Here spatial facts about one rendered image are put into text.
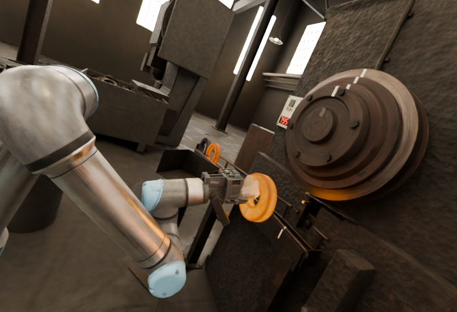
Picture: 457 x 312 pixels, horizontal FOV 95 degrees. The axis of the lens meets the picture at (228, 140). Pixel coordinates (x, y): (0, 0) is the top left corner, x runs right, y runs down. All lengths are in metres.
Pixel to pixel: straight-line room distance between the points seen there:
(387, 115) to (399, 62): 0.33
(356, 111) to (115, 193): 0.64
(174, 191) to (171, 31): 2.71
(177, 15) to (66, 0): 8.02
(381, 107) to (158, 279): 0.71
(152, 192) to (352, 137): 0.56
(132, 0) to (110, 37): 1.69
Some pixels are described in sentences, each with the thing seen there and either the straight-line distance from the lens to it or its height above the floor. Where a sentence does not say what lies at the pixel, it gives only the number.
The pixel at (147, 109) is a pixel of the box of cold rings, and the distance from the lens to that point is 2.92.
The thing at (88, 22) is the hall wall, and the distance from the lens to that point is 10.69.
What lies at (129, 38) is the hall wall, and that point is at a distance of 10.55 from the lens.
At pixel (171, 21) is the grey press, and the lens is 3.13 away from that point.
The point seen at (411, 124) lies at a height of 1.20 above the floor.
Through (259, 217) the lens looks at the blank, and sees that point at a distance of 0.67.
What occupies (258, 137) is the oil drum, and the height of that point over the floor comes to 0.72.
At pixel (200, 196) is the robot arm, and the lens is 0.58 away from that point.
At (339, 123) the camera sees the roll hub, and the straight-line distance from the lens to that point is 0.74.
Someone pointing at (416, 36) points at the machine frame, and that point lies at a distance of 1.06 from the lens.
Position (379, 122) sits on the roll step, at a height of 1.18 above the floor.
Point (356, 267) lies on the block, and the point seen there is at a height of 0.80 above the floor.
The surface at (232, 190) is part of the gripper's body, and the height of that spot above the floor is 0.84.
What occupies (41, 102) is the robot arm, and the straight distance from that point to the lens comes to 0.38.
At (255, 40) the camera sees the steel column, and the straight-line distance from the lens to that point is 8.08.
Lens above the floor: 1.07
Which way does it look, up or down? 10 degrees down
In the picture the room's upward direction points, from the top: 23 degrees clockwise
